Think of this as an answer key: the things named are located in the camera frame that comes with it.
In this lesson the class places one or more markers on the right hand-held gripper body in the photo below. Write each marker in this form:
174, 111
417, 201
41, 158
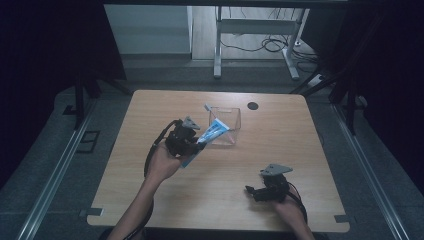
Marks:
275, 188

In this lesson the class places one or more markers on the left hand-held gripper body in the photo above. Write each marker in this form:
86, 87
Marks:
180, 140

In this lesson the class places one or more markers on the white and blue toothpaste tube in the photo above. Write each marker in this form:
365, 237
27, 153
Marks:
213, 131

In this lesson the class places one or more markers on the clear square plastic cup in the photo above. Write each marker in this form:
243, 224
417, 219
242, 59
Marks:
230, 125

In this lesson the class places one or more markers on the person's right hand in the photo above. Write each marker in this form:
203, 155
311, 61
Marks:
290, 208

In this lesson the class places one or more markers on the person's left hand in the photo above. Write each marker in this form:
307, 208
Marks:
163, 165

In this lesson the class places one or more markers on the black round table grommet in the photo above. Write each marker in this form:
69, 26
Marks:
253, 106

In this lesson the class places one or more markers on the grey tape strip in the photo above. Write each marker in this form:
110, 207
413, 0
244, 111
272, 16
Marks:
91, 212
344, 218

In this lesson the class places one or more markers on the black metal stand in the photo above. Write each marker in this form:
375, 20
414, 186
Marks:
79, 103
350, 100

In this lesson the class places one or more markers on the white power strip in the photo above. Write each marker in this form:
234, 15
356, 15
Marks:
316, 81

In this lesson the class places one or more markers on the dark curtain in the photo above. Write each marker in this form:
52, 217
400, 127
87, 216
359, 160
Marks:
40, 66
393, 83

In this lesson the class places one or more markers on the aluminium rail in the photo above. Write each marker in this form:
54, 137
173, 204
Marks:
366, 166
56, 176

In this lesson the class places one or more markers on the white desk frame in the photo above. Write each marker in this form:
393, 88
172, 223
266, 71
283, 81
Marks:
256, 26

